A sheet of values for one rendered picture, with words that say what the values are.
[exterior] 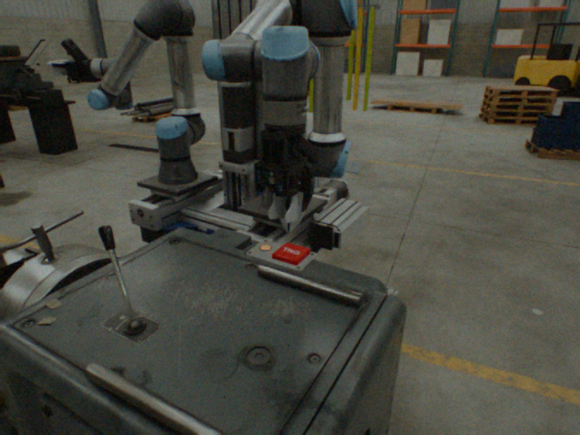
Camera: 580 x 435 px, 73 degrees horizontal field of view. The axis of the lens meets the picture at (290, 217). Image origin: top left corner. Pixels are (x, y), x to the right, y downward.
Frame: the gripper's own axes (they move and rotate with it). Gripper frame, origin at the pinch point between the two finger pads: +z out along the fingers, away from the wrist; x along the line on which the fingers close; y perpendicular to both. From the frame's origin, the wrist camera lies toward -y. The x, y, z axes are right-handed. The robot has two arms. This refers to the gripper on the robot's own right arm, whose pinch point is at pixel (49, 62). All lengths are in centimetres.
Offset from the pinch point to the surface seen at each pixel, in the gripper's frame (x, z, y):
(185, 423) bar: -126, -108, 14
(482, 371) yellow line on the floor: 4, -202, 160
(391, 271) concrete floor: 99, -159, 173
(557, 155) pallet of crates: 464, -426, 218
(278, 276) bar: -95, -113, 19
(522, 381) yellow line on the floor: 1, -221, 160
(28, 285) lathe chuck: -99, -62, 23
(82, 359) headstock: -118, -89, 17
